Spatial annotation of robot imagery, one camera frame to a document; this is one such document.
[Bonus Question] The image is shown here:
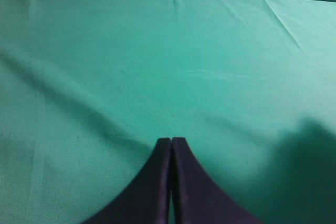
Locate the green cloth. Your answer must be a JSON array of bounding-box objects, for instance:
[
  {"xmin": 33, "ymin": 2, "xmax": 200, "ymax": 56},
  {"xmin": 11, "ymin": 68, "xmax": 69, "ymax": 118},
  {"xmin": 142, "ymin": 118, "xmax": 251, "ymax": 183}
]
[{"xmin": 1, "ymin": 0, "xmax": 335, "ymax": 223}]

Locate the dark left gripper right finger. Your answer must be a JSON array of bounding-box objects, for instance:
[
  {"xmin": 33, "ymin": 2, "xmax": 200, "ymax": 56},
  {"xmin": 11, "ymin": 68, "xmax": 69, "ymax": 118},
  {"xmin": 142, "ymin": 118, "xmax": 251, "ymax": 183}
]
[{"xmin": 171, "ymin": 137, "xmax": 256, "ymax": 224}]

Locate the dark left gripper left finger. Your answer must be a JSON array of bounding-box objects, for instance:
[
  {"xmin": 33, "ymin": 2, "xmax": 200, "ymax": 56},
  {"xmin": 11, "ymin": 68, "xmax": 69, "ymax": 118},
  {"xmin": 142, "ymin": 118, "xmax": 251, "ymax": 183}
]
[{"xmin": 84, "ymin": 138, "xmax": 171, "ymax": 224}]

